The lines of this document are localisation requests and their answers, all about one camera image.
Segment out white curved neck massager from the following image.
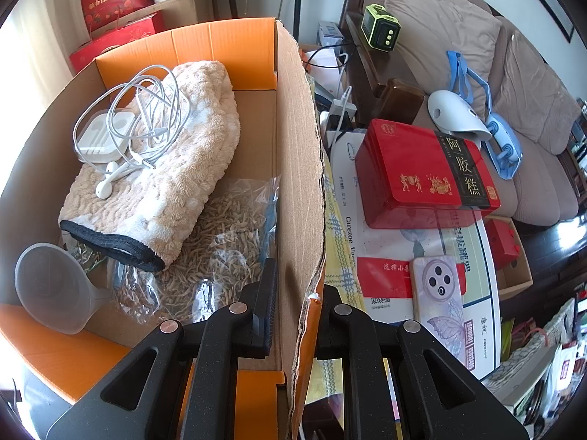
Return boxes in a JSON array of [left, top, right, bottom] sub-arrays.
[[427, 89, 492, 145]]

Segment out small red box in carton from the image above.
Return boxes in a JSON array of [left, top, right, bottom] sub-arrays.
[[485, 217, 521, 270]]

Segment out brown sofa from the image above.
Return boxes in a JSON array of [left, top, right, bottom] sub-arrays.
[[343, 0, 581, 227]]

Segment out white phone with butterfly case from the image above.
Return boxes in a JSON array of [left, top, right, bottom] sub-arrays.
[[410, 255, 466, 364]]

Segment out white plastic funnel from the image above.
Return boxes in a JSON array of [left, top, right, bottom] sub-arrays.
[[14, 242, 112, 335]]

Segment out white printed flat box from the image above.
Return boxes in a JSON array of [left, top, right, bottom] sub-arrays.
[[327, 132, 500, 378]]

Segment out orange cardboard box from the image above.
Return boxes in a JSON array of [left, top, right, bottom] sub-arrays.
[[1, 18, 325, 438]]

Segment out beige sofa cushion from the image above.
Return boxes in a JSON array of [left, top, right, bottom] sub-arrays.
[[492, 31, 581, 155], [384, 0, 502, 94]]

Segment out clear bag of dried herbs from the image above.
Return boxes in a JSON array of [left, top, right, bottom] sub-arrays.
[[60, 176, 278, 324]]

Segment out yellow plaid tablecloth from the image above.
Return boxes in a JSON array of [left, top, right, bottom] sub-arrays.
[[304, 72, 405, 422]]

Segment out white wired earphones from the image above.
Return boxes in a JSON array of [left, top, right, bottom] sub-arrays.
[[72, 65, 191, 200]]

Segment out large brown cardboard box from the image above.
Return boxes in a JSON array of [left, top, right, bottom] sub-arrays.
[[91, 0, 214, 39]]

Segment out white blue appliance box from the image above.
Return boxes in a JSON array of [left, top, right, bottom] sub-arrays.
[[316, 21, 344, 50]]

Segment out right beige sofa cushion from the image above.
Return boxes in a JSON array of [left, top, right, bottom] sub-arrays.
[[492, 31, 581, 155]]

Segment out red Ferrero gift bag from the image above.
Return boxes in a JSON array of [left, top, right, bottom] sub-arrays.
[[70, 11, 165, 74]]

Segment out left beige sofa cushion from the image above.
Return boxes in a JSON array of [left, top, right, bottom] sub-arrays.
[[384, 0, 502, 94]]

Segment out green black portable radio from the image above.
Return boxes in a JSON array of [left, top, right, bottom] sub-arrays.
[[360, 3, 401, 52]]

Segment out blue plastic massager frame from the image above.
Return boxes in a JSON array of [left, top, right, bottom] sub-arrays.
[[447, 51, 523, 180]]

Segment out peach fluffy oven mitt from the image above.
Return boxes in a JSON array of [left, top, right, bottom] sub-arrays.
[[58, 59, 242, 273]]

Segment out red gift tin box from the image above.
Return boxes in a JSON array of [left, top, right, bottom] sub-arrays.
[[355, 118, 500, 230]]

